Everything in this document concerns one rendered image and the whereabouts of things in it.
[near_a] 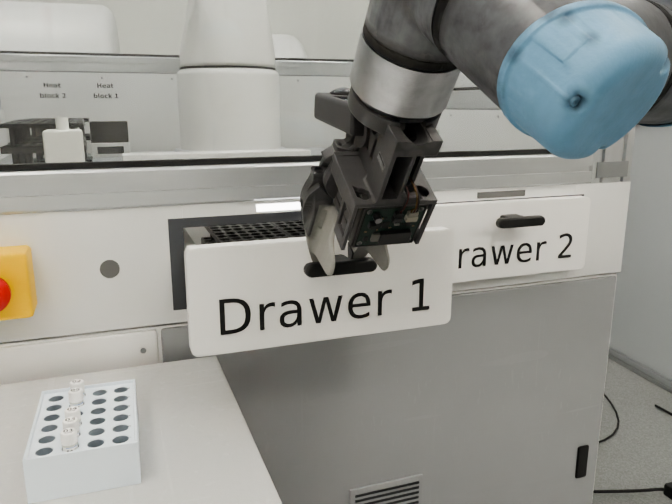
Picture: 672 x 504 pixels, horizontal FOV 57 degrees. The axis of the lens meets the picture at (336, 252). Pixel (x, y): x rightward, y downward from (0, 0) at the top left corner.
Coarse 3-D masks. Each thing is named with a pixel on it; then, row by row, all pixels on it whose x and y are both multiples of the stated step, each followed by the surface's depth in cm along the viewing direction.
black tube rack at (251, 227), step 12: (216, 228) 83; (228, 228) 82; (240, 228) 83; (252, 228) 83; (264, 228) 82; (276, 228) 82; (288, 228) 83; (300, 228) 83; (204, 240) 89; (216, 240) 77; (228, 240) 75; (240, 240) 75; (252, 240) 76
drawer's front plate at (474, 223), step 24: (432, 216) 83; (456, 216) 84; (480, 216) 85; (552, 216) 90; (576, 216) 91; (456, 240) 85; (480, 240) 86; (504, 240) 88; (528, 240) 89; (552, 240) 91; (576, 240) 92; (456, 264) 86; (504, 264) 89; (528, 264) 90; (552, 264) 92; (576, 264) 93
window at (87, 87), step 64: (0, 0) 64; (64, 0) 66; (128, 0) 68; (192, 0) 70; (256, 0) 72; (320, 0) 75; (0, 64) 65; (64, 64) 67; (128, 64) 69; (192, 64) 72; (256, 64) 74; (320, 64) 77; (0, 128) 66; (64, 128) 68; (128, 128) 71; (192, 128) 73; (256, 128) 76; (320, 128) 78; (448, 128) 85; (512, 128) 88
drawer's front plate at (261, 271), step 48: (288, 240) 62; (336, 240) 63; (432, 240) 67; (192, 288) 59; (240, 288) 61; (288, 288) 63; (336, 288) 64; (384, 288) 66; (432, 288) 68; (192, 336) 60; (240, 336) 62; (288, 336) 64; (336, 336) 66
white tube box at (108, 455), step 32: (96, 384) 60; (128, 384) 60; (64, 416) 54; (96, 416) 54; (128, 416) 54; (32, 448) 49; (96, 448) 49; (128, 448) 49; (32, 480) 47; (64, 480) 48; (96, 480) 49; (128, 480) 50
